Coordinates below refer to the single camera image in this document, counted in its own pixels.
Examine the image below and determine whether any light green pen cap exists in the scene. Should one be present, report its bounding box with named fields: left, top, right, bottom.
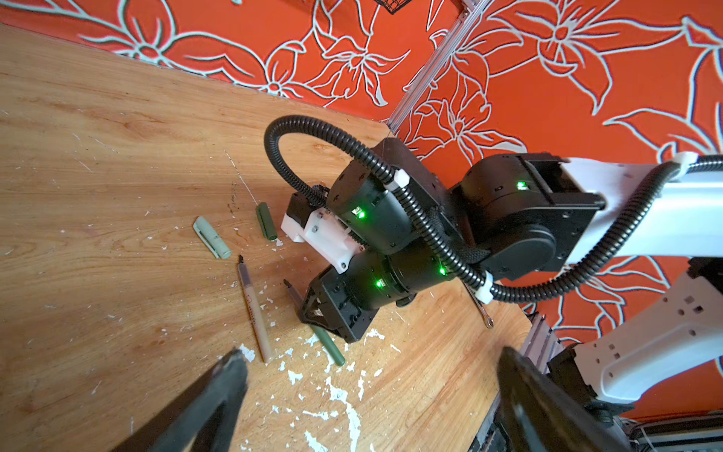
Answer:
left=192, top=217, right=233, bottom=259

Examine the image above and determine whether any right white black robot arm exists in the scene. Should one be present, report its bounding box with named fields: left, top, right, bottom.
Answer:
left=282, top=139, right=722, bottom=416

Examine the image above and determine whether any black wire basket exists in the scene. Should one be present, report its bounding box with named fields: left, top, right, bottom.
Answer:
left=374, top=0, right=412, bottom=14

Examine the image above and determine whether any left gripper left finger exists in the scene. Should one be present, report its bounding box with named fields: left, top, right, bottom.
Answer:
left=114, top=348, right=249, bottom=451

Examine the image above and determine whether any dark green pen cap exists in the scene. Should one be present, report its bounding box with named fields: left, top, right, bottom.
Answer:
left=255, top=203, right=278, bottom=241

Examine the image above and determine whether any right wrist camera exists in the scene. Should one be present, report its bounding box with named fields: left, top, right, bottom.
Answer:
left=281, top=192, right=363, bottom=274

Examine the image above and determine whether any dark green pen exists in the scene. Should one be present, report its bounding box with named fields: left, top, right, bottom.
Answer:
left=284, top=279, right=346, bottom=366

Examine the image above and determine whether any right black corrugated cable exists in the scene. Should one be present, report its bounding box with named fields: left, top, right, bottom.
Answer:
left=264, top=115, right=723, bottom=304

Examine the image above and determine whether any grey green pen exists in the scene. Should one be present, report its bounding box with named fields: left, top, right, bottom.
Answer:
left=236, top=255, right=274, bottom=363

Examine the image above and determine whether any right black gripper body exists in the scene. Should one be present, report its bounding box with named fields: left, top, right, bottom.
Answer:
left=299, top=160, right=455, bottom=343

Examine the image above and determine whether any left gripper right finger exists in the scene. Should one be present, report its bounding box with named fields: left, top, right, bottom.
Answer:
left=497, top=347, right=630, bottom=451

